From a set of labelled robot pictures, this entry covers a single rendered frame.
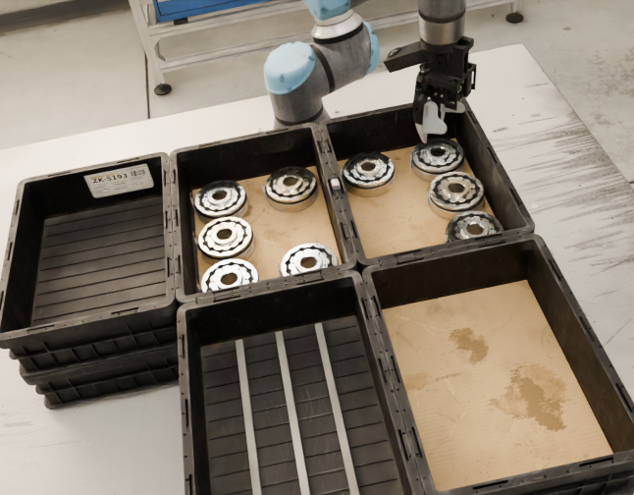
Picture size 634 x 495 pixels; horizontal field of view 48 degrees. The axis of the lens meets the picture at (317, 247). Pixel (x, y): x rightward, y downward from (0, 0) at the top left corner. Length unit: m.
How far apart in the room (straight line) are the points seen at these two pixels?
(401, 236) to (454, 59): 0.33
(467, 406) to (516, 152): 0.76
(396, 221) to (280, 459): 0.51
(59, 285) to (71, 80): 2.31
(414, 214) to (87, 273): 0.63
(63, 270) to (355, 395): 0.63
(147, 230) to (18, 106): 2.21
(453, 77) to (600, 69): 2.06
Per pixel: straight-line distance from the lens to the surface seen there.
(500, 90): 1.89
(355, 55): 1.61
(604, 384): 1.07
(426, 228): 1.33
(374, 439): 1.09
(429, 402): 1.11
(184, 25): 3.18
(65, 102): 3.49
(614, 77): 3.24
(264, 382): 1.16
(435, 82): 1.25
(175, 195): 1.33
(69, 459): 1.34
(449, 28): 1.20
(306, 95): 1.58
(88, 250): 1.45
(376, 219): 1.35
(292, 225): 1.36
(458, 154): 1.44
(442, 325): 1.19
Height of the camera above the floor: 1.79
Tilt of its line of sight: 47 degrees down
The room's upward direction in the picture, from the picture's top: 9 degrees counter-clockwise
